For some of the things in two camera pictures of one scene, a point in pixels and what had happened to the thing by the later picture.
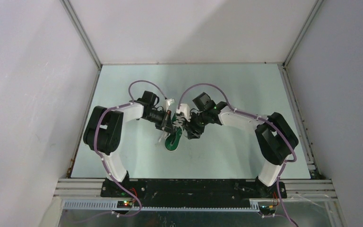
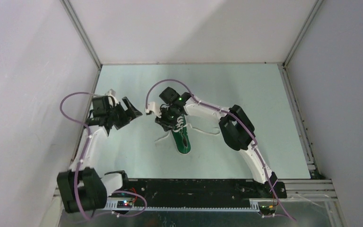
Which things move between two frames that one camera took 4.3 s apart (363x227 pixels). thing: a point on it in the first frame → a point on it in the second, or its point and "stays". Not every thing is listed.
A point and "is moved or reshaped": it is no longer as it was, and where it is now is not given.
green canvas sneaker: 172,141 is moved or reshaped
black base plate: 193,193 stays
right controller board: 267,209 stays
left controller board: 125,204 stays
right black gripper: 190,127 → 167,125
